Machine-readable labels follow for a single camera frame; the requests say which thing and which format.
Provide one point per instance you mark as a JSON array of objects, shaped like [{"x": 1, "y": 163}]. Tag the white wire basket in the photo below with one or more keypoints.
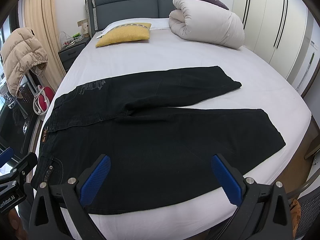
[{"x": 66, "y": 40}]

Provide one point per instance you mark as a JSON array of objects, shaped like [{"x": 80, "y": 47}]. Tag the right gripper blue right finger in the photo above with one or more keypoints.
[{"x": 262, "y": 211}]

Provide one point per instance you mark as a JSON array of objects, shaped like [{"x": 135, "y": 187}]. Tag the small wooden box decoration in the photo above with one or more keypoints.
[{"x": 83, "y": 24}]

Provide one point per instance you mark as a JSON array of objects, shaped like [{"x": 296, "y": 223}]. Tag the white wardrobe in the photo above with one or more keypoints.
[{"x": 284, "y": 34}]

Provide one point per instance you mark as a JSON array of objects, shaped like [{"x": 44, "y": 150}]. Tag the beige puffer jacket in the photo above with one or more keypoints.
[{"x": 21, "y": 53}]

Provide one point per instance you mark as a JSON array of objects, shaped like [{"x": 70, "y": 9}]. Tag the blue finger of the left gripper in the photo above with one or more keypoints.
[
  {"x": 24, "y": 167},
  {"x": 6, "y": 155}
]

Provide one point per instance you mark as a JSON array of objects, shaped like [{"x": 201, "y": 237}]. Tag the yellow cushion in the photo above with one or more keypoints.
[{"x": 123, "y": 34}]

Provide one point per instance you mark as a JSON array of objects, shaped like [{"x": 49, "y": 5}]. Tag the black mesh chair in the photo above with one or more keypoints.
[{"x": 305, "y": 210}]

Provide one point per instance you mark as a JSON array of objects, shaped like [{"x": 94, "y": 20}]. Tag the dark grey upholstered headboard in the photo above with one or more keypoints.
[{"x": 101, "y": 13}]

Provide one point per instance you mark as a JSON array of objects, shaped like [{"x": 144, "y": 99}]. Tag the dark grey nightstand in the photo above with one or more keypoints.
[{"x": 68, "y": 54}]

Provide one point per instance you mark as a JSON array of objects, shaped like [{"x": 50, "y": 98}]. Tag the black denim pants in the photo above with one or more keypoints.
[{"x": 160, "y": 147}]

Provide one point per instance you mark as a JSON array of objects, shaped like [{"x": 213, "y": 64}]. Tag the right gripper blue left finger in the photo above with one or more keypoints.
[{"x": 47, "y": 220}]

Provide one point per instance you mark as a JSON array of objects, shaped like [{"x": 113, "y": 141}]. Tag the red white garment steamer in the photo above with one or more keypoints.
[{"x": 42, "y": 100}]

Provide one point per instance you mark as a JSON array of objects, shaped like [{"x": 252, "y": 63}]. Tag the beige curtain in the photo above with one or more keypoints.
[{"x": 40, "y": 16}]

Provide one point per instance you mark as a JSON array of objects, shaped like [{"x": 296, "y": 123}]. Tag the bed with white sheet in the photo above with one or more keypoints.
[{"x": 261, "y": 88}]

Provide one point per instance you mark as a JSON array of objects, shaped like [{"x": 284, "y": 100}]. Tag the rolled white duvet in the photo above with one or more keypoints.
[{"x": 200, "y": 21}]

